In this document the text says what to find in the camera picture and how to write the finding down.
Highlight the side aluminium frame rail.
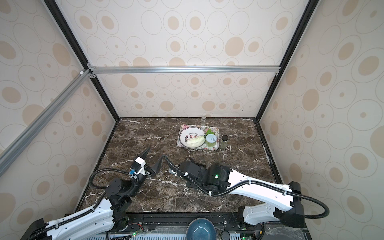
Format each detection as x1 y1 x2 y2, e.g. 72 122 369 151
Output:
1 69 91 175

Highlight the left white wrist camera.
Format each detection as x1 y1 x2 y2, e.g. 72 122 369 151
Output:
129 157 146 177

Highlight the clear glass shaker bottle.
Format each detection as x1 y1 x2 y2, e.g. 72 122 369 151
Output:
201 115 207 125

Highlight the blue ceramic bowl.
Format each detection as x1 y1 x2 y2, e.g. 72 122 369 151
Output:
186 218 217 240

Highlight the green plastic leaf vegetable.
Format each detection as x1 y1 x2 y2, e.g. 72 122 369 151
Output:
206 129 215 137

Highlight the black vertical corner post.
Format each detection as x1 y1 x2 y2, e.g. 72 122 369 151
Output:
43 0 120 123
255 0 320 123

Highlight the green labelled tin can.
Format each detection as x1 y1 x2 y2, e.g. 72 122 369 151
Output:
206 134 217 148

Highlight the pale napa cabbage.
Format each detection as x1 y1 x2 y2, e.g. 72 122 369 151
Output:
186 136 205 148

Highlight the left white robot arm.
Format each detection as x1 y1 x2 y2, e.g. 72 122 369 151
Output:
22 149 164 240

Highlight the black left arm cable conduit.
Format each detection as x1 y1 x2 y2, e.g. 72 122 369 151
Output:
88 168 134 190

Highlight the black vertical left corner post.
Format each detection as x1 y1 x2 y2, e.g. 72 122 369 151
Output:
43 0 120 123

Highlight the white round plate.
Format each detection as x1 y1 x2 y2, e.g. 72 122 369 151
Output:
178 127 206 149

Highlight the black vertical right corner post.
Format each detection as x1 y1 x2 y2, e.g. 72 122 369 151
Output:
255 0 320 123

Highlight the floral rectangular tray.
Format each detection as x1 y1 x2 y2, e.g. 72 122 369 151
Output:
177 124 219 151

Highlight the green herb spice jar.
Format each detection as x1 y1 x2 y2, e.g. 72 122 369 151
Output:
220 135 229 150

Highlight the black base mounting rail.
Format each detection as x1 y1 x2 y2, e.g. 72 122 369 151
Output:
119 211 301 236

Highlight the horizontal aluminium frame rail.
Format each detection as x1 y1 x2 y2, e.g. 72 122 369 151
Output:
91 65 280 74

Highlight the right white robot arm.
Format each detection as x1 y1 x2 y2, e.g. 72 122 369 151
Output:
170 161 306 228

